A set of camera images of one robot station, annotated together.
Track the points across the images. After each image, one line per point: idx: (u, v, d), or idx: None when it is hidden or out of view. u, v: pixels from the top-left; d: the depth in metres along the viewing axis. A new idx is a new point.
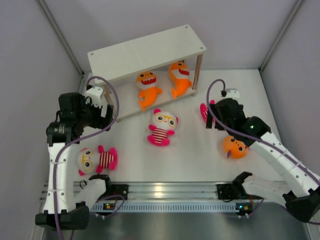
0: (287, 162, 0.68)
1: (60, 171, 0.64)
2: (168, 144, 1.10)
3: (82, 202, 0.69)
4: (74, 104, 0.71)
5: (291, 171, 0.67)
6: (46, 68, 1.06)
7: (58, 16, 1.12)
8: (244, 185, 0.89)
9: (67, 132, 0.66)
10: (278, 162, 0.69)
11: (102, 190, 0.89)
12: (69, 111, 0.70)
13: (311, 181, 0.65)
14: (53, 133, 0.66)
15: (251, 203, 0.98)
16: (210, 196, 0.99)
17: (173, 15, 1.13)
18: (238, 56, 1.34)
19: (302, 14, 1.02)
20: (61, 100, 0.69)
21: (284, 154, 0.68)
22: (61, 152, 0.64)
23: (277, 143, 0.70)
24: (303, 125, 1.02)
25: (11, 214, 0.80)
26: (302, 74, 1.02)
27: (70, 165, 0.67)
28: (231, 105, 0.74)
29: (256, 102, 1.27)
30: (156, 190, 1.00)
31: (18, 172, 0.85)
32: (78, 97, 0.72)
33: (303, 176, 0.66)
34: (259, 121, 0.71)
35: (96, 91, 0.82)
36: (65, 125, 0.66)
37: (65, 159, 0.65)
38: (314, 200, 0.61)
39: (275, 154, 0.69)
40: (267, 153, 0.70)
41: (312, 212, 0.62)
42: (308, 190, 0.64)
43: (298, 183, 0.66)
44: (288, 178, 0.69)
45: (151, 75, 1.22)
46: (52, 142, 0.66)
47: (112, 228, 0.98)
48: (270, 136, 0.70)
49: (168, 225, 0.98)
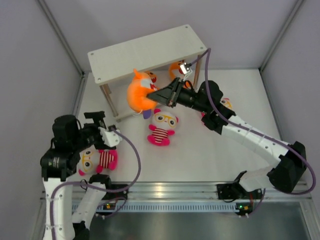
0: (254, 135, 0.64)
1: (57, 208, 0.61)
2: (168, 144, 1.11)
3: (81, 223, 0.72)
4: (70, 130, 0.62)
5: (259, 144, 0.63)
6: (46, 68, 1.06)
7: (59, 17, 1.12)
8: (240, 182, 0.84)
9: (62, 167, 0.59)
10: (245, 139, 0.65)
11: (103, 193, 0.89)
12: (64, 139, 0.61)
13: (280, 148, 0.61)
14: (47, 166, 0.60)
15: (251, 203, 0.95)
16: (210, 196, 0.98)
17: (173, 15, 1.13)
18: (238, 56, 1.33)
19: (302, 15, 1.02)
20: (56, 128, 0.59)
21: (250, 130, 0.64)
22: (57, 189, 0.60)
23: (243, 122, 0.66)
24: (303, 125, 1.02)
25: (11, 215, 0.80)
26: (302, 74, 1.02)
27: (67, 198, 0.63)
28: (217, 96, 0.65)
29: (256, 102, 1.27)
30: (157, 190, 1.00)
31: (17, 173, 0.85)
32: (74, 122, 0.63)
33: (272, 145, 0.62)
34: (226, 109, 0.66)
35: (110, 136, 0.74)
36: (60, 158, 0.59)
37: (61, 195, 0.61)
38: (287, 165, 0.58)
39: (242, 133, 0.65)
40: (234, 134, 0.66)
41: (289, 177, 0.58)
42: (279, 157, 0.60)
43: (269, 153, 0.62)
44: (262, 152, 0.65)
45: (150, 74, 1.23)
46: (47, 177, 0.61)
47: (112, 228, 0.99)
48: (236, 118, 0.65)
49: (167, 226, 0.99)
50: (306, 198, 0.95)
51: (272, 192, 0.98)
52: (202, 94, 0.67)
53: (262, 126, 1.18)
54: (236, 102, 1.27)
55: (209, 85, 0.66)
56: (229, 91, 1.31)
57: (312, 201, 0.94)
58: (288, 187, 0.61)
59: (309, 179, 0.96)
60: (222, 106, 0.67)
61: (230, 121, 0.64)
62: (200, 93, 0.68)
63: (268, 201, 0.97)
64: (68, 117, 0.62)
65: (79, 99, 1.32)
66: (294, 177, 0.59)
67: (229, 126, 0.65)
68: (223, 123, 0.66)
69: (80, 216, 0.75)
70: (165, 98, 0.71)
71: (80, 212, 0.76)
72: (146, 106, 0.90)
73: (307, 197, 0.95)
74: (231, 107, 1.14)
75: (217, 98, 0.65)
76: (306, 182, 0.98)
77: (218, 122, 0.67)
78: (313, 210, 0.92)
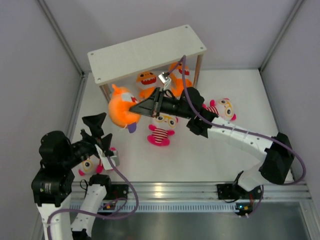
0: (238, 133, 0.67)
1: (55, 232, 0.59)
2: (168, 144, 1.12)
3: (83, 232, 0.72)
4: (59, 151, 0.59)
5: (244, 141, 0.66)
6: (46, 68, 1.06)
7: (59, 16, 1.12)
8: (239, 183, 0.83)
9: (54, 192, 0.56)
10: (231, 138, 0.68)
11: (103, 195, 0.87)
12: (54, 162, 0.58)
13: (264, 141, 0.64)
14: (40, 192, 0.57)
15: (251, 203, 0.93)
16: (210, 196, 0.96)
17: (173, 15, 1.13)
18: (238, 56, 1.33)
19: (301, 15, 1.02)
20: (44, 152, 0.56)
21: (233, 129, 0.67)
22: (53, 214, 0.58)
23: (226, 122, 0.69)
24: (303, 125, 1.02)
25: (11, 215, 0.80)
26: (302, 74, 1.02)
27: (64, 220, 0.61)
28: (199, 102, 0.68)
29: (256, 102, 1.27)
30: (156, 190, 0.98)
31: (16, 173, 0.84)
32: (63, 141, 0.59)
33: (256, 140, 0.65)
34: (208, 112, 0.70)
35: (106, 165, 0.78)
36: (51, 183, 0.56)
37: (58, 219, 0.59)
38: (275, 156, 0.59)
39: (226, 133, 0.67)
40: (219, 135, 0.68)
41: (278, 167, 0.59)
42: (265, 150, 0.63)
43: (255, 148, 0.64)
44: (248, 149, 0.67)
45: (151, 74, 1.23)
46: (40, 202, 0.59)
47: (112, 228, 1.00)
48: (219, 119, 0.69)
49: (167, 226, 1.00)
50: (306, 198, 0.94)
51: (272, 192, 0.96)
52: (184, 102, 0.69)
53: (262, 126, 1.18)
54: (236, 103, 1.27)
55: (190, 92, 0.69)
56: (229, 91, 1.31)
57: (312, 201, 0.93)
58: (279, 179, 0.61)
59: (308, 179, 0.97)
60: (204, 110, 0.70)
61: (214, 123, 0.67)
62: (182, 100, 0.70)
63: (268, 201, 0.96)
64: (55, 137, 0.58)
65: (79, 100, 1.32)
66: (283, 167, 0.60)
67: (214, 128, 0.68)
68: (207, 127, 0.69)
69: (81, 223, 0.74)
70: (148, 109, 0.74)
71: (81, 219, 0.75)
72: (130, 120, 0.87)
73: (307, 197, 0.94)
74: (231, 107, 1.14)
75: (199, 104, 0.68)
76: (307, 182, 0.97)
77: (203, 126, 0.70)
78: (313, 210, 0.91)
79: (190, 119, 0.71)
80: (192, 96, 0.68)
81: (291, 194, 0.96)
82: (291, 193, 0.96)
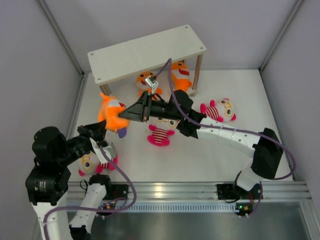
0: (226, 131, 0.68)
1: (52, 230, 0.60)
2: (168, 144, 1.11)
3: (82, 228, 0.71)
4: (53, 148, 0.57)
5: (233, 139, 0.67)
6: (46, 68, 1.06)
7: (59, 17, 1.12)
8: (237, 184, 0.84)
9: (49, 191, 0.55)
10: (219, 137, 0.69)
11: (103, 194, 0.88)
12: (49, 159, 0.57)
13: (252, 137, 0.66)
14: (34, 191, 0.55)
15: (251, 203, 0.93)
16: (210, 196, 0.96)
17: (173, 15, 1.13)
18: (238, 56, 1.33)
19: (301, 14, 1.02)
20: (37, 149, 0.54)
21: (221, 127, 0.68)
22: (49, 213, 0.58)
23: (214, 121, 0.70)
24: (303, 125, 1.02)
25: (11, 215, 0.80)
26: (302, 74, 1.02)
27: (61, 217, 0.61)
28: (187, 104, 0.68)
29: (256, 102, 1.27)
30: (156, 190, 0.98)
31: (16, 173, 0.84)
32: (57, 138, 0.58)
33: (244, 137, 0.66)
34: (196, 114, 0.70)
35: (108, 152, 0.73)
36: (46, 181, 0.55)
37: (54, 218, 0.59)
38: (262, 152, 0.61)
39: (215, 132, 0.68)
40: (208, 134, 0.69)
41: (267, 163, 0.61)
42: (253, 146, 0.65)
43: (244, 145, 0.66)
44: (238, 146, 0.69)
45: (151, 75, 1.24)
46: (35, 201, 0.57)
47: (112, 228, 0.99)
48: (207, 119, 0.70)
49: (167, 226, 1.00)
50: (306, 198, 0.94)
51: (272, 191, 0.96)
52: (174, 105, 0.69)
53: (262, 127, 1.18)
54: (236, 103, 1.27)
55: (179, 95, 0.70)
56: (229, 91, 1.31)
57: (312, 201, 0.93)
58: (269, 173, 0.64)
59: (308, 179, 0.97)
60: (194, 112, 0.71)
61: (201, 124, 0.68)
62: (171, 103, 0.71)
63: (268, 201, 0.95)
64: (49, 134, 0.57)
65: (79, 100, 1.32)
66: (272, 162, 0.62)
67: (202, 128, 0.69)
68: (196, 127, 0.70)
69: (81, 220, 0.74)
70: (138, 114, 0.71)
71: (81, 216, 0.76)
72: (119, 124, 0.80)
73: (307, 197, 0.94)
74: (231, 107, 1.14)
75: (188, 107, 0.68)
76: (307, 182, 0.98)
77: (192, 127, 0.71)
78: (313, 210, 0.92)
79: (180, 121, 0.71)
80: (181, 99, 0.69)
81: (291, 194, 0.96)
82: (291, 193, 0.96)
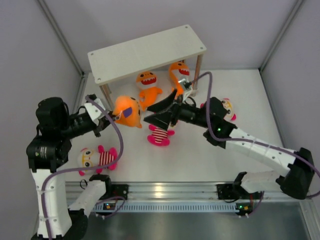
0: (260, 146, 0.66)
1: (49, 199, 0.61)
2: (168, 144, 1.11)
3: (80, 211, 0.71)
4: (56, 116, 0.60)
5: (266, 154, 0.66)
6: (46, 67, 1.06)
7: (59, 17, 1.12)
8: (242, 185, 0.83)
9: (50, 156, 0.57)
10: (251, 151, 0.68)
11: (102, 192, 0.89)
12: (51, 126, 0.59)
13: (287, 156, 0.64)
14: (35, 157, 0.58)
15: (251, 203, 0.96)
16: (210, 196, 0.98)
17: (173, 16, 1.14)
18: (238, 56, 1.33)
19: (301, 15, 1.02)
20: (41, 114, 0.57)
21: (255, 142, 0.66)
22: (48, 180, 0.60)
23: (246, 134, 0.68)
24: (303, 125, 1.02)
25: (11, 214, 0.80)
26: (302, 74, 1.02)
27: (59, 187, 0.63)
28: (221, 114, 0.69)
29: (256, 102, 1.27)
30: (156, 190, 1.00)
31: (16, 172, 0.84)
32: (60, 107, 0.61)
33: (278, 154, 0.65)
34: (227, 123, 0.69)
35: (92, 113, 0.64)
36: (47, 148, 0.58)
37: (53, 187, 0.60)
38: (298, 175, 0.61)
39: (246, 146, 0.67)
40: (239, 147, 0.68)
41: (301, 185, 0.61)
42: (288, 166, 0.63)
43: (278, 164, 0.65)
44: (269, 162, 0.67)
45: (151, 74, 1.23)
46: (35, 168, 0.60)
47: (112, 228, 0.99)
48: (237, 131, 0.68)
49: (167, 226, 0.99)
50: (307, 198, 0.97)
51: (273, 192, 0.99)
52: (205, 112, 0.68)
53: (262, 126, 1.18)
54: (236, 102, 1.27)
55: (214, 104, 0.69)
56: (229, 91, 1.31)
57: (312, 202, 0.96)
58: (299, 194, 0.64)
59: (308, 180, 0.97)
60: (223, 122, 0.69)
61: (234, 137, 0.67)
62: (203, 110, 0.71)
63: (268, 201, 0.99)
64: (53, 102, 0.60)
65: (79, 99, 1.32)
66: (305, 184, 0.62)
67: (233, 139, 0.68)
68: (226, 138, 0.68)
69: (79, 205, 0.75)
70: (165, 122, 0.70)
71: (79, 202, 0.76)
72: (129, 123, 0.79)
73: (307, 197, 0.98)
74: (231, 107, 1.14)
75: (222, 117, 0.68)
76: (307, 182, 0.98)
77: (221, 138, 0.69)
78: (313, 211, 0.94)
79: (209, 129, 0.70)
80: (216, 109, 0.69)
81: None
82: None
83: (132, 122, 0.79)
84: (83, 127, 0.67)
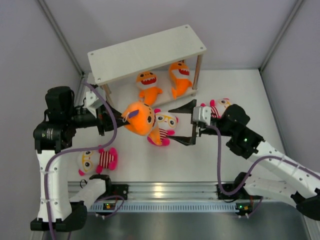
0: (288, 166, 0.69)
1: (52, 182, 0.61)
2: (168, 144, 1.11)
3: (80, 201, 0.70)
4: (64, 102, 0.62)
5: (293, 175, 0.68)
6: (46, 67, 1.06)
7: (59, 17, 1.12)
8: (245, 187, 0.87)
9: (56, 138, 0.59)
10: (277, 168, 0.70)
11: (102, 190, 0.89)
12: (58, 111, 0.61)
13: (314, 180, 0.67)
14: (40, 138, 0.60)
15: (251, 203, 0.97)
16: (210, 196, 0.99)
17: (173, 16, 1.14)
18: (238, 57, 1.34)
19: (301, 15, 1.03)
20: (49, 99, 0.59)
21: (283, 160, 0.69)
22: (52, 161, 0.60)
23: (274, 150, 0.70)
24: (303, 125, 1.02)
25: (11, 212, 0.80)
26: (302, 74, 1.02)
27: (62, 171, 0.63)
28: (245, 122, 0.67)
29: (256, 102, 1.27)
30: (156, 190, 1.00)
31: (16, 172, 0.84)
32: (68, 94, 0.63)
33: (306, 177, 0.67)
34: (254, 135, 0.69)
35: (87, 100, 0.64)
36: (54, 130, 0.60)
37: (56, 168, 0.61)
38: None
39: (274, 163, 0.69)
40: (267, 163, 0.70)
41: None
42: (315, 191, 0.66)
43: (304, 185, 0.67)
44: (293, 183, 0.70)
45: (151, 74, 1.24)
46: (40, 149, 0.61)
47: (112, 228, 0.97)
48: (265, 145, 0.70)
49: (167, 226, 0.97)
50: None
51: None
52: (227, 120, 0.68)
53: (262, 126, 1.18)
54: (236, 102, 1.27)
55: (235, 110, 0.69)
56: (229, 91, 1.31)
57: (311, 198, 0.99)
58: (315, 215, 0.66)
59: None
60: (247, 130, 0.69)
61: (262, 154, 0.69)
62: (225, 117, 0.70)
63: (268, 201, 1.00)
64: (62, 89, 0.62)
65: (79, 99, 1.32)
66: None
67: (261, 153, 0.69)
68: (252, 151, 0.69)
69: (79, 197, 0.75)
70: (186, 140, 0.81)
71: (79, 196, 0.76)
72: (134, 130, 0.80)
73: None
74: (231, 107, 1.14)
75: (243, 125, 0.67)
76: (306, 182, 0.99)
77: (247, 149, 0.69)
78: None
79: (232, 138, 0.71)
80: (236, 115, 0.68)
81: None
82: None
83: (141, 127, 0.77)
84: (86, 120, 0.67)
